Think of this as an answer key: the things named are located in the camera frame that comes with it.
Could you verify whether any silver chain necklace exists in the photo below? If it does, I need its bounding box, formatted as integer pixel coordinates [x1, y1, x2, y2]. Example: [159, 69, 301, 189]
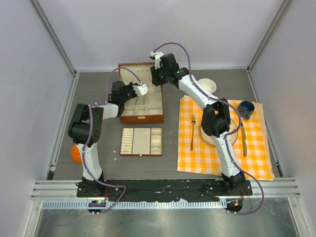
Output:
[137, 70, 152, 87]

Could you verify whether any brown jewelry box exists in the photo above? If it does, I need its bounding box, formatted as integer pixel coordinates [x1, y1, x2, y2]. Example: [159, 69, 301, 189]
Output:
[118, 62, 164, 124]

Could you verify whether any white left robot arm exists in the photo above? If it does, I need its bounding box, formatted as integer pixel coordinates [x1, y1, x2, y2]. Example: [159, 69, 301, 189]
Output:
[68, 81, 148, 197]

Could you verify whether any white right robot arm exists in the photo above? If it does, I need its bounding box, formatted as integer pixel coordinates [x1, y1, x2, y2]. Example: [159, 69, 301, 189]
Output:
[150, 52, 245, 195]

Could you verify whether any brown jewelry tray insert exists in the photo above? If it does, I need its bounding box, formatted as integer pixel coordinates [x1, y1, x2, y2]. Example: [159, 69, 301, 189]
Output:
[120, 127, 162, 157]

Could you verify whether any white ceramic bowl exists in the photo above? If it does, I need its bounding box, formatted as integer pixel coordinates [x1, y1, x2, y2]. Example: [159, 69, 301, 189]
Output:
[198, 78, 217, 94]

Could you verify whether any gold fork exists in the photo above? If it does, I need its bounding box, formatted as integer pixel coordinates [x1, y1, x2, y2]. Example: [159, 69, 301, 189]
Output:
[190, 114, 196, 151]

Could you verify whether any orange upturned bowl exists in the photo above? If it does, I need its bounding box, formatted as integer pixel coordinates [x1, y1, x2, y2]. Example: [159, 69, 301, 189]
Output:
[71, 144, 82, 164]

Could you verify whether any dark blue mug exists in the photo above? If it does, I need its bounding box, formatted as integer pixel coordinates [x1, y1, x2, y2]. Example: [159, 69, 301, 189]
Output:
[237, 101, 255, 120]

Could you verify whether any decorated ceramic plate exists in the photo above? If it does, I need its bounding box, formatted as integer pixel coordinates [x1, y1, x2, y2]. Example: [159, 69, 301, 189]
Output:
[200, 120, 238, 146]

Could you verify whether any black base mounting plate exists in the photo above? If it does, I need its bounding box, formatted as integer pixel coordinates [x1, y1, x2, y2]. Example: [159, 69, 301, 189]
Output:
[76, 178, 253, 202]

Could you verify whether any gold knife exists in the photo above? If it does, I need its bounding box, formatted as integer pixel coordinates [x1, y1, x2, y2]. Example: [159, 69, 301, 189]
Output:
[240, 123, 247, 157]

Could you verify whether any yellow checkered cloth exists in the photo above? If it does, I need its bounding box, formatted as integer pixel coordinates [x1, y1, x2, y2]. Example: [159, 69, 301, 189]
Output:
[177, 95, 275, 181]

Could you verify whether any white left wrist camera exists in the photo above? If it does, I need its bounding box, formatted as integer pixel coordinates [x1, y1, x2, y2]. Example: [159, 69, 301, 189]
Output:
[132, 81, 149, 96]

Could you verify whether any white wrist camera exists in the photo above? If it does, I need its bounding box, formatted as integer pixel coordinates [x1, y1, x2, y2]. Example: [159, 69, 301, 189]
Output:
[150, 51, 164, 69]
[132, 81, 149, 96]

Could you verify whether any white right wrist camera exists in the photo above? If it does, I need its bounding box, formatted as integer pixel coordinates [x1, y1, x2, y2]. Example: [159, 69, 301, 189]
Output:
[150, 51, 164, 69]

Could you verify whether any white slotted cable duct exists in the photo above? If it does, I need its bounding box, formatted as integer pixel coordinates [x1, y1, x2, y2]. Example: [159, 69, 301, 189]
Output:
[42, 199, 227, 211]

